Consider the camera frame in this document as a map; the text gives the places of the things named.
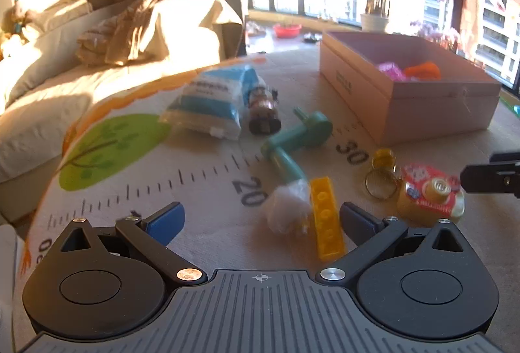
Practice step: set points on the small brown bottle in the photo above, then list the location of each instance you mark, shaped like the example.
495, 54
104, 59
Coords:
263, 111

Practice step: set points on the orange plastic toy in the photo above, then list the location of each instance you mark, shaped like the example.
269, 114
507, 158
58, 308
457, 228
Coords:
424, 70

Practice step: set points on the small stuffed toys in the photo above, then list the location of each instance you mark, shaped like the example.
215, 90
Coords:
18, 28

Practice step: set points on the clear plastic wrapper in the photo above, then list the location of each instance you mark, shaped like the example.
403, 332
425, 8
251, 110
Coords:
284, 204

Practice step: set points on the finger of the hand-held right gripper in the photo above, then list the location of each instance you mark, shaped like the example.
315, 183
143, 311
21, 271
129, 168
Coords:
505, 157
483, 178

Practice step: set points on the blue white tissue packet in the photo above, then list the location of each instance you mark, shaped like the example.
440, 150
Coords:
211, 101

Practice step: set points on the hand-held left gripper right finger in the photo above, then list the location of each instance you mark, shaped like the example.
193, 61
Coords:
357, 223

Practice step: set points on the yellow building block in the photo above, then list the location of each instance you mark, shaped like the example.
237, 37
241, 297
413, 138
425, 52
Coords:
327, 215

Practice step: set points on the bed with pillows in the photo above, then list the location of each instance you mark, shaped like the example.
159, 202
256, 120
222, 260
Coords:
48, 101

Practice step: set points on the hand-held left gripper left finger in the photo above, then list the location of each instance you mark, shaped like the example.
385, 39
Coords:
164, 223

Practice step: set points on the pale small heap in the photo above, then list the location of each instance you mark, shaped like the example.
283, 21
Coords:
255, 29

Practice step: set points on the teal plastic crank toy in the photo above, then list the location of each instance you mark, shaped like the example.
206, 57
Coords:
300, 133

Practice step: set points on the pink flowers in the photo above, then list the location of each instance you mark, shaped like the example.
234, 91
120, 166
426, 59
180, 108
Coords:
436, 36

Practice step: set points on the white pillow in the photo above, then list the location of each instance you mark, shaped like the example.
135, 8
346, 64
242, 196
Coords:
61, 13

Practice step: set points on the red plastic basin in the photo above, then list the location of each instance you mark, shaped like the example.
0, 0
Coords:
287, 31

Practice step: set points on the beige crumpled blanket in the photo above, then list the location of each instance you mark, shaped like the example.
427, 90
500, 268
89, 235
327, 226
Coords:
134, 28

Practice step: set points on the yellow jelly cup red lid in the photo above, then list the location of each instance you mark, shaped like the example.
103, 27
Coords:
430, 194

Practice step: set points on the brown cardboard box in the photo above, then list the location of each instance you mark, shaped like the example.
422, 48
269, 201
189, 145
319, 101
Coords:
406, 109

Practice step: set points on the printed ruler play mat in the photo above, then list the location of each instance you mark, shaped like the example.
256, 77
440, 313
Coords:
203, 182

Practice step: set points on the pink plastic toy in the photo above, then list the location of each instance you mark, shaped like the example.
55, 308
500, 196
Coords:
391, 70

